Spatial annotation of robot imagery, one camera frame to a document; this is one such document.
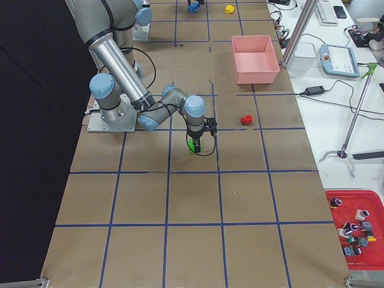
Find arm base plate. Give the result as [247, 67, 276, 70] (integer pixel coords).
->
[132, 23, 151, 42]
[87, 94, 137, 133]

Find teach pendant tablet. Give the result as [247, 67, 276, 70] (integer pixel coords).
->
[319, 44, 360, 78]

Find pink plastic box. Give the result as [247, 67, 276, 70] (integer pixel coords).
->
[232, 35, 280, 85]

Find green handled reach grabber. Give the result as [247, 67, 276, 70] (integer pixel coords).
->
[319, 62, 378, 178]

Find blue toy block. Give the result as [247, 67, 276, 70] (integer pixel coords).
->
[187, 2, 201, 13]

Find red plastic tray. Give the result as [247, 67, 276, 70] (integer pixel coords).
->
[326, 190, 383, 271]

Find white keyboard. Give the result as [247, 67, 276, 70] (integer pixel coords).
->
[315, 0, 338, 26]

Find red toy block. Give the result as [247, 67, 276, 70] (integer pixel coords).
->
[240, 115, 253, 125]

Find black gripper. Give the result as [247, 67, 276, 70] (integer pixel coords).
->
[187, 130, 203, 153]

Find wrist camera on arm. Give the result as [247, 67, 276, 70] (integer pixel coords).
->
[205, 118, 217, 137]

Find black power adapter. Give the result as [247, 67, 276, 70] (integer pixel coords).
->
[304, 86, 326, 96]

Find black smartphone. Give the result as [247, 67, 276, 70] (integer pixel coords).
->
[333, 6, 347, 19]

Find brown paper table cover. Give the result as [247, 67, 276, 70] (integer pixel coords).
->
[40, 0, 352, 288]

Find aluminium frame post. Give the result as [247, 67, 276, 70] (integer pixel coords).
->
[280, 0, 318, 68]

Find yellow toy block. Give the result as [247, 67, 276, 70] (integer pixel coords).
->
[224, 4, 235, 14]

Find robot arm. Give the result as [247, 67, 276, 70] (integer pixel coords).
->
[67, 1, 209, 154]
[133, 0, 153, 26]

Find green toy block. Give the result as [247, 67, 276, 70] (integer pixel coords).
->
[187, 139, 202, 154]

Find white plastic container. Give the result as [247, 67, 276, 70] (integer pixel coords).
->
[288, 42, 316, 71]

